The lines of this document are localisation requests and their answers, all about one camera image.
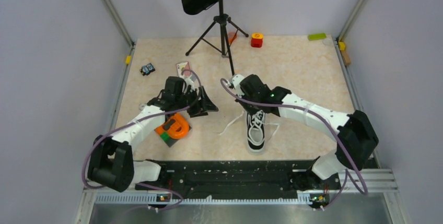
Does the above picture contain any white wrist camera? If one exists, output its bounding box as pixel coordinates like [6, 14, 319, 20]
[184, 77, 196, 93]
[228, 74, 244, 97]

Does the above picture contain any pink white card box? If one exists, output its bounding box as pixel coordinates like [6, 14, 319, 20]
[176, 61, 192, 78]

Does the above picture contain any orange ring toy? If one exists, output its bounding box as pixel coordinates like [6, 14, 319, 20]
[155, 113, 191, 141]

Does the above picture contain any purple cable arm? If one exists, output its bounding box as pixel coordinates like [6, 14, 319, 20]
[220, 78, 369, 209]
[81, 69, 203, 211]

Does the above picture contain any orange plastic cup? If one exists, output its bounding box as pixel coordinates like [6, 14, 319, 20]
[228, 31, 238, 46]

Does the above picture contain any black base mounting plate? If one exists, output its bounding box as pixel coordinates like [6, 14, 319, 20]
[150, 160, 341, 199]

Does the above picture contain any white slotted cable duct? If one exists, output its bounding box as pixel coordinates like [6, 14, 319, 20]
[95, 191, 326, 205]

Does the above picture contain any black white sneaker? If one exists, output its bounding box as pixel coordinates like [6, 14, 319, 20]
[217, 111, 281, 155]

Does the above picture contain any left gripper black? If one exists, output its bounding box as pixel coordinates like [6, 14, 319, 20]
[176, 86, 218, 117]

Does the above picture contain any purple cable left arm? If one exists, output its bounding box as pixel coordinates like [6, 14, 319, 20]
[81, 69, 203, 211]

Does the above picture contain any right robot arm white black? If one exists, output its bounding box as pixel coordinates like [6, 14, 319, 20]
[230, 74, 379, 188]

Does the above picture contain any yellow clip left rail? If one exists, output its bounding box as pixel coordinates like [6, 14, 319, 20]
[125, 55, 131, 65]

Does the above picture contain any red yellow button block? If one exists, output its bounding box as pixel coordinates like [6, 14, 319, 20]
[251, 33, 264, 48]

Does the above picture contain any wooden block right rail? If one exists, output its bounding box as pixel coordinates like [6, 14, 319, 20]
[340, 50, 352, 66]

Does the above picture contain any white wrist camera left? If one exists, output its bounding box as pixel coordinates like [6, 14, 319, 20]
[184, 77, 196, 93]

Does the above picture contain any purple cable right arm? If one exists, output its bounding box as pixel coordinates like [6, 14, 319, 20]
[220, 78, 369, 209]

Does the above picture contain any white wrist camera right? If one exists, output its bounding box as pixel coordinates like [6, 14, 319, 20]
[228, 74, 244, 97]

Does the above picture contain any yellow corner clip right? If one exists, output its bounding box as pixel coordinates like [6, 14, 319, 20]
[338, 41, 346, 51]

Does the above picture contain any small black blue toy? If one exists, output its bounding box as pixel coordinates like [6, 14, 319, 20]
[139, 63, 156, 76]

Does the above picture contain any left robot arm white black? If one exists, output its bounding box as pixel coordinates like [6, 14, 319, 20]
[82, 76, 219, 192]

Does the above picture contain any lime green block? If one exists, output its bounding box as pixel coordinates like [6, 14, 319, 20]
[308, 33, 327, 41]

